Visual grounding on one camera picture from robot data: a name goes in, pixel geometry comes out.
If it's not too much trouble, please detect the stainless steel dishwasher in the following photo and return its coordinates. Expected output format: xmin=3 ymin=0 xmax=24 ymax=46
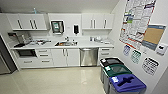
xmin=79 ymin=47 xmax=100 ymax=68

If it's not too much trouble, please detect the dish soap bottle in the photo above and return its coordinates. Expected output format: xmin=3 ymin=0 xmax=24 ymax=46
xmin=89 ymin=36 xmax=95 ymax=43

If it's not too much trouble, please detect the stack of white plates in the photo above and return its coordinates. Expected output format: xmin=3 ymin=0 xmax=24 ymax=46
xmin=94 ymin=37 xmax=105 ymax=44

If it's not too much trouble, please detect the steel sink basin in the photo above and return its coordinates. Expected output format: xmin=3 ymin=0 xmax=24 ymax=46
xmin=54 ymin=40 xmax=78 ymax=47

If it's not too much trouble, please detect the chrome faucet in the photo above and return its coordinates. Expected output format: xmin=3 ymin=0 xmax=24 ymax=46
xmin=64 ymin=35 xmax=71 ymax=43

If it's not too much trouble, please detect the white two-door base cabinet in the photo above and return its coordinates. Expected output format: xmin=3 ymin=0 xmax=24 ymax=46
xmin=50 ymin=48 xmax=81 ymax=68

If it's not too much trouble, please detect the white drawer stack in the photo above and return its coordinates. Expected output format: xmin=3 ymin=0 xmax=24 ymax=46
xmin=35 ymin=48 xmax=53 ymax=69
xmin=98 ymin=47 xmax=115 ymax=65

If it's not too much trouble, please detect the white folded cloth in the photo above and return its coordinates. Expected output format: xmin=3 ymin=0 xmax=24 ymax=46
xmin=103 ymin=39 xmax=112 ymax=45

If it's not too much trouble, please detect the steel paper towel dispenser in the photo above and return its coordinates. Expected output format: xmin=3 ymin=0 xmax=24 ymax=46
xmin=50 ymin=20 xmax=65 ymax=36

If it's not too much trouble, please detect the blue recycling bin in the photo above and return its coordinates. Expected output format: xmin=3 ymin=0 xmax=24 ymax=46
xmin=102 ymin=64 xmax=134 ymax=94

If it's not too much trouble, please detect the dish rack with items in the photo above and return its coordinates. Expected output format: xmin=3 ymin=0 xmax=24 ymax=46
xmin=33 ymin=39 xmax=48 ymax=46

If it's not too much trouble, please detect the blue lid waste bin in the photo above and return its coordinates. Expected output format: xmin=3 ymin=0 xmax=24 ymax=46
xmin=108 ymin=73 xmax=148 ymax=94

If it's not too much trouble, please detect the black built-in microwave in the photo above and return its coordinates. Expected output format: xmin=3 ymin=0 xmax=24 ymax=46
xmin=14 ymin=48 xmax=38 ymax=59

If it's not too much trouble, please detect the wide white low drawer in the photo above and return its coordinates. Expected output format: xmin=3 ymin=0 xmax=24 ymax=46
xmin=16 ymin=57 xmax=38 ymax=69

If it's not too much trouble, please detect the dark coffee machine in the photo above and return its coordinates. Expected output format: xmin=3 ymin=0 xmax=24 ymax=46
xmin=14 ymin=32 xmax=33 ymax=47

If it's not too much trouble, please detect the blue bottle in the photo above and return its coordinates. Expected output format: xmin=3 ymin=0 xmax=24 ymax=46
xmin=32 ymin=7 xmax=38 ymax=15

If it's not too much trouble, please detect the cork notice board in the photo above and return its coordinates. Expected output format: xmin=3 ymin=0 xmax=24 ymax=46
xmin=142 ymin=23 xmax=167 ymax=52

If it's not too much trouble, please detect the steel refrigerator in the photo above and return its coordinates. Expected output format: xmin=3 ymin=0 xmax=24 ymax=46
xmin=0 ymin=34 xmax=17 ymax=75

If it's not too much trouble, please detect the small blue wall sign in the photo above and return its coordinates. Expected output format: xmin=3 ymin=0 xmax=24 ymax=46
xmin=122 ymin=44 xmax=132 ymax=57

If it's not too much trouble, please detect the small green wall sign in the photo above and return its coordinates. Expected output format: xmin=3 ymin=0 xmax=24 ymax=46
xmin=130 ymin=49 xmax=143 ymax=65

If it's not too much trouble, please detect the large printed wall poster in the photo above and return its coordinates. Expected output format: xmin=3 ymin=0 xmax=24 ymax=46
xmin=118 ymin=0 xmax=158 ymax=52

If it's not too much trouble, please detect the wide white wall cabinet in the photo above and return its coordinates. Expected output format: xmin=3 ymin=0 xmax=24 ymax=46
xmin=5 ymin=13 xmax=50 ymax=32

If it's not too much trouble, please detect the white wall thermostat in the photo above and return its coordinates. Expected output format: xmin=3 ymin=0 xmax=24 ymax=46
xmin=155 ymin=43 xmax=168 ymax=56

